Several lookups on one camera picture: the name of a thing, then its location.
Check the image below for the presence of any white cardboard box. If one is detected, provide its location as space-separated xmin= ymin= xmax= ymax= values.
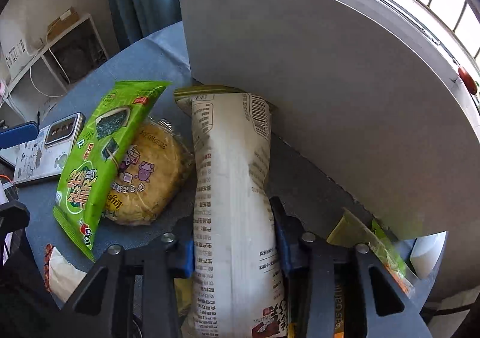
xmin=180 ymin=0 xmax=479 ymax=238

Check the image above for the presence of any white shelf unit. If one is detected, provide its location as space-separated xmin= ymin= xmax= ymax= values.
xmin=1 ymin=13 xmax=109 ymax=126

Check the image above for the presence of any smartphone with white case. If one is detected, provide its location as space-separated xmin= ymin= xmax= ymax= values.
xmin=1 ymin=112 xmax=85 ymax=185

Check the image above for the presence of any brown paper snack bag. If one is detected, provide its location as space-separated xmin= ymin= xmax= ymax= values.
xmin=43 ymin=244 xmax=86 ymax=303

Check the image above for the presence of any blue table cloth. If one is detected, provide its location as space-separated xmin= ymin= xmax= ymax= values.
xmin=16 ymin=20 xmax=448 ymax=338

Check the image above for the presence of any red small object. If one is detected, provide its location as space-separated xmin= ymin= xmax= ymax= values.
xmin=458 ymin=66 xmax=478 ymax=96

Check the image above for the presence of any green seaweed snack bag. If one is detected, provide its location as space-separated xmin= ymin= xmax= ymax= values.
xmin=53 ymin=80 xmax=170 ymax=261

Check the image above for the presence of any white printed tall snack bag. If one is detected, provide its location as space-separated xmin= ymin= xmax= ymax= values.
xmin=174 ymin=86 xmax=287 ymax=337

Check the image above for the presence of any clear noodle snack pack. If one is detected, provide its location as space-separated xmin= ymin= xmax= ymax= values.
xmin=103 ymin=117 xmax=194 ymax=226

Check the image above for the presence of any white remote device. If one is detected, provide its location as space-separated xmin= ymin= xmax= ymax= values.
xmin=409 ymin=231 xmax=448 ymax=279

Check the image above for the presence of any dark green garlic snack bag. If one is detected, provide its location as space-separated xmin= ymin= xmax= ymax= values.
xmin=327 ymin=209 xmax=425 ymax=337

